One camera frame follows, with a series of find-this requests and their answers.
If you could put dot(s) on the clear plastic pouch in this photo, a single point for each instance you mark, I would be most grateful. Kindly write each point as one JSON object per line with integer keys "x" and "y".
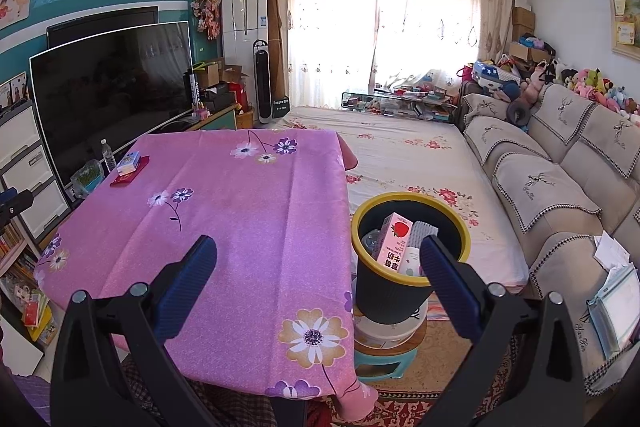
{"x": 615, "y": 307}

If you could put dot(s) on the white round container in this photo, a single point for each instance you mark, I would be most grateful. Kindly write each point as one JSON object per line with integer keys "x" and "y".
{"x": 390, "y": 334}

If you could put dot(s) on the pink floral tablecloth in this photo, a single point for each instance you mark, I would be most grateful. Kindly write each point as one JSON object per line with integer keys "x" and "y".
{"x": 225, "y": 217}

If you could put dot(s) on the teal plastic stool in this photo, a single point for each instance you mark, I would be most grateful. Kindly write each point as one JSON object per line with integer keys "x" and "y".
{"x": 380, "y": 364}

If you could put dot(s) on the white black tall box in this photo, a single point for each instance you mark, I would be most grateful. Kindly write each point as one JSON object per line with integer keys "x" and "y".
{"x": 193, "y": 89}

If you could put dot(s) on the patterned rug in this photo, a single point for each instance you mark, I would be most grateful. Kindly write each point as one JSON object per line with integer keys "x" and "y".
{"x": 450, "y": 367}

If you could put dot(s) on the open cardboard boxes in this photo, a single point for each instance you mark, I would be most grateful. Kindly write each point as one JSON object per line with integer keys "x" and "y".
{"x": 225, "y": 74}

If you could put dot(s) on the stacked cardboard boxes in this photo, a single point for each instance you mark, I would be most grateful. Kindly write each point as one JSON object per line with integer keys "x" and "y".
{"x": 522, "y": 24}

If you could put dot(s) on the framed wall picture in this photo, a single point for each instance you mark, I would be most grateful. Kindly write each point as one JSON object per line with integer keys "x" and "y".
{"x": 622, "y": 7}

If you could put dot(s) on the photo frame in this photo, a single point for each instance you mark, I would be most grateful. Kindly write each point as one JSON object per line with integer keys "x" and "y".
{"x": 17, "y": 88}

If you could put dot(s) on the white foam net sleeve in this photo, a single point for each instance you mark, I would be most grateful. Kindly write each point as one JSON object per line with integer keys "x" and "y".
{"x": 420, "y": 234}

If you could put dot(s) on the blue tissue pack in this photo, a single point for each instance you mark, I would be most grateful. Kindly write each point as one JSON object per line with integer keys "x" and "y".
{"x": 128, "y": 163}

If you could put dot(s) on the hanging artificial flowers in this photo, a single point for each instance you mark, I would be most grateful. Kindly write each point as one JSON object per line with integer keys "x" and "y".
{"x": 207, "y": 12}

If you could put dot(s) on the small pink toy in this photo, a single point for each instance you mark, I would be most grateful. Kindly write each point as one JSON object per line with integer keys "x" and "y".
{"x": 201, "y": 113}

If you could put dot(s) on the blue star pillow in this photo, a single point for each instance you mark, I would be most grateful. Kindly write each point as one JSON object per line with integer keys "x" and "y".
{"x": 495, "y": 74}

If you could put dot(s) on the red booklet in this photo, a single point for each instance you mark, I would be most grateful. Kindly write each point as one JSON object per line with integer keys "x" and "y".
{"x": 127, "y": 180}

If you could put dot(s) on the black tower fan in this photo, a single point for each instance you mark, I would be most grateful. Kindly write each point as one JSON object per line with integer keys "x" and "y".
{"x": 262, "y": 77}

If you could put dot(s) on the pink milk carton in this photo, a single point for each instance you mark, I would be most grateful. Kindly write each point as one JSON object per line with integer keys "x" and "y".
{"x": 395, "y": 247}

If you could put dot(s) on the cartoon wall poster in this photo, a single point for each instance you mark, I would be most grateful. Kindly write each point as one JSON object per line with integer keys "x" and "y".
{"x": 15, "y": 4}

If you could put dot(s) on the dark plaid cloth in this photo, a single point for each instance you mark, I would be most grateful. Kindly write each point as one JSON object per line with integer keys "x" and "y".
{"x": 225, "y": 407}

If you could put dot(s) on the plastic bowl with green plants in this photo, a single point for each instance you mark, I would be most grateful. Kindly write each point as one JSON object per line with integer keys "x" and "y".
{"x": 87, "y": 177}

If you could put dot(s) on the cluttered glass coffee table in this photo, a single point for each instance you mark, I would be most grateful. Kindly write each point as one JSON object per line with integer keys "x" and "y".
{"x": 400, "y": 102}

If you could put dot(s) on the clear water bottle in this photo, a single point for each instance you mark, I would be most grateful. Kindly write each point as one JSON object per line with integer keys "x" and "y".
{"x": 107, "y": 157}

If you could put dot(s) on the grey neck pillow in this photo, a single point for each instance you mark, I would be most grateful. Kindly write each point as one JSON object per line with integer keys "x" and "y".
{"x": 517, "y": 113}

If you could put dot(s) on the sheer embroidered curtains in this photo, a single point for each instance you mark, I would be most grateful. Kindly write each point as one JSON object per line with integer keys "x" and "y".
{"x": 350, "y": 7}

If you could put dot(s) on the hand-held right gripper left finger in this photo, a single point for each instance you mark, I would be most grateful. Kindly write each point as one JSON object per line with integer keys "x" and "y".
{"x": 185, "y": 292}

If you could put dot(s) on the dark green box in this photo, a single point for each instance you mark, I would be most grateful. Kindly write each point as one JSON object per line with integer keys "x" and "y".
{"x": 281, "y": 104}

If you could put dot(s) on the white paper sheets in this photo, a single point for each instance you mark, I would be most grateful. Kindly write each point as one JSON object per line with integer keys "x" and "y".
{"x": 612, "y": 252}

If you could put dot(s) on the white standing air conditioner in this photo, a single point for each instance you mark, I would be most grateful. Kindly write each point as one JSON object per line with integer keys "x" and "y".
{"x": 245, "y": 17}

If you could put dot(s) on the clear plastic bottle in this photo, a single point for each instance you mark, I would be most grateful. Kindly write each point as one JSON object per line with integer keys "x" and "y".
{"x": 372, "y": 239}

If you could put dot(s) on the pile of plush toys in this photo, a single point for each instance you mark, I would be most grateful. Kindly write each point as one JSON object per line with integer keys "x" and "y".
{"x": 590, "y": 82}

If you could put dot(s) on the white green drink bottle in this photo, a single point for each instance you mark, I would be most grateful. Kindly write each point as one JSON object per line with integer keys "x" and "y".
{"x": 411, "y": 262}

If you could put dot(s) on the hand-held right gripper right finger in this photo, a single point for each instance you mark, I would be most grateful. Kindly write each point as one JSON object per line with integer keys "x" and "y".
{"x": 450, "y": 292}

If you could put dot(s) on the large curved television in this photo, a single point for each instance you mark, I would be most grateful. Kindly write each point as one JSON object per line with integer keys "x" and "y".
{"x": 110, "y": 97}

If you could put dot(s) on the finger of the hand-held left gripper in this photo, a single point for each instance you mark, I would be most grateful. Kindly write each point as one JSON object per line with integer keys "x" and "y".
{"x": 12, "y": 202}

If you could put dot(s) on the bookshelf with books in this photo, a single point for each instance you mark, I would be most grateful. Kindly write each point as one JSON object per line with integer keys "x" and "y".
{"x": 20, "y": 267}

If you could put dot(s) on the white plastic drawer unit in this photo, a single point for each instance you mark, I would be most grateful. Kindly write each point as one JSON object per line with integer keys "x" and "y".
{"x": 30, "y": 177}

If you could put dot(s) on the floral bed sheet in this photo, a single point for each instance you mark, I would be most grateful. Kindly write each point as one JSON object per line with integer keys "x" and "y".
{"x": 410, "y": 147}

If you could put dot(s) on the black bin with yellow rim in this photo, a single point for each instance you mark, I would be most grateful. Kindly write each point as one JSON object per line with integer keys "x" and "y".
{"x": 390, "y": 302}

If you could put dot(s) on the beige sofa with covers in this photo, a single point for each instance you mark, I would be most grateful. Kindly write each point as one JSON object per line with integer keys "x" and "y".
{"x": 550, "y": 187}

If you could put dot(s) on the teal and yellow TV cabinet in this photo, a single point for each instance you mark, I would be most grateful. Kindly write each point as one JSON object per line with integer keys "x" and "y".
{"x": 220, "y": 122}

